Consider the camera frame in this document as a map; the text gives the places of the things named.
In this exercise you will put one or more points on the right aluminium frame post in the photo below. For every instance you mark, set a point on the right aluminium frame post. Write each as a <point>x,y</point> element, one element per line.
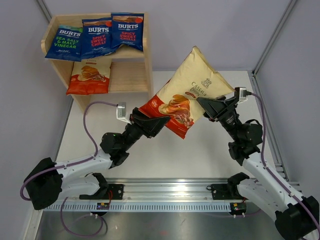
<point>274,36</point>

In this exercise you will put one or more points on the aluminium frame post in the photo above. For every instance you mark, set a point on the aluminium frame post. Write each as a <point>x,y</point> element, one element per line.
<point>274,36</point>
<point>44,9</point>

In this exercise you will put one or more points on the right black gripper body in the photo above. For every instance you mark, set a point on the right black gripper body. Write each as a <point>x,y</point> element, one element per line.
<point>227,116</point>

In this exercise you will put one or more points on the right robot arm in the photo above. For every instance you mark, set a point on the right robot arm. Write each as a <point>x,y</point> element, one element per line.
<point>295,216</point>

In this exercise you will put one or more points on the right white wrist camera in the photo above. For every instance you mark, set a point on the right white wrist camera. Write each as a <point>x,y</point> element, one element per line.
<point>241,94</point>

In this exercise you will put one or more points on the aluminium mounting rail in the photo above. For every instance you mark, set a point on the aluminium mounting rail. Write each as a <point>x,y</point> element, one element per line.
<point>166,189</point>

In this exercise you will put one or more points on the white slotted cable duct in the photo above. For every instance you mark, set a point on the white slotted cable duct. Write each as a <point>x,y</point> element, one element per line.
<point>139,207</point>

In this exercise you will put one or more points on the spicy sweet chilli bag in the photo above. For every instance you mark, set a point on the spicy sweet chilli bag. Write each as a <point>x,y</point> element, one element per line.
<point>127,29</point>
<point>96,38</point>

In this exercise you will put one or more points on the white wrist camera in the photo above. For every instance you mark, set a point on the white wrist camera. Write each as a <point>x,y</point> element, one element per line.
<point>241,94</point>
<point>122,114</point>

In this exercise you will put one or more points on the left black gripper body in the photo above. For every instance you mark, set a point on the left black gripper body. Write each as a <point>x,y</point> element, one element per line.
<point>134,128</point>

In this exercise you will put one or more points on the blue sea salt vinegar bag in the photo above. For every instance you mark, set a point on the blue sea salt vinegar bag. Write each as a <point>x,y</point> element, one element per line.
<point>67,44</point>

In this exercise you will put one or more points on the right black base bracket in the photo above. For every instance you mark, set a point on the right black base bracket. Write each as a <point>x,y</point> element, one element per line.
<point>223,191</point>

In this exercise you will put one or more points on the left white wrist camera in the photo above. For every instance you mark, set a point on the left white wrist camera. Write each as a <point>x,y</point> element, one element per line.
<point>122,114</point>

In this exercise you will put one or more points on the left aluminium frame post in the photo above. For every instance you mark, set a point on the left aluminium frame post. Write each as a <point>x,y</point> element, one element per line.
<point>44,9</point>

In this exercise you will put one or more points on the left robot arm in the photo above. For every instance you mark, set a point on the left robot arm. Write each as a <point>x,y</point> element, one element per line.
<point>50,181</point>

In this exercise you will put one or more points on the left black base bracket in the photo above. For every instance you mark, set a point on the left black base bracket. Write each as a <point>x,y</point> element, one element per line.
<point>114,191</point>

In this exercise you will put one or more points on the cassava chips bag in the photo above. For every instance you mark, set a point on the cassava chips bag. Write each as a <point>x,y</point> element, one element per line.
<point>194,79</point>
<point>90,77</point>

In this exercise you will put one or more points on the black base bracket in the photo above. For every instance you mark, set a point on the black base bracket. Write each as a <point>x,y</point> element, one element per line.
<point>223,191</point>
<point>114,191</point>

